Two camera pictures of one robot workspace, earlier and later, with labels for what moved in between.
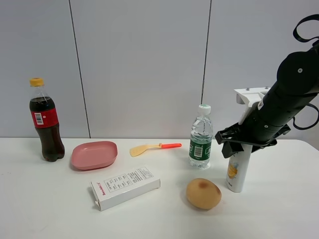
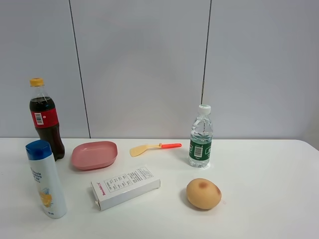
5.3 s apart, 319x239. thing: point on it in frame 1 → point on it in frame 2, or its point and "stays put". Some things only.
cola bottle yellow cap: x=45 y=115 stays put
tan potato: x=203 y=193 stays put
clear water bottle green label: x=201 y=138 stays put
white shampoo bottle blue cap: x=238 y=169 → x=49 y=187
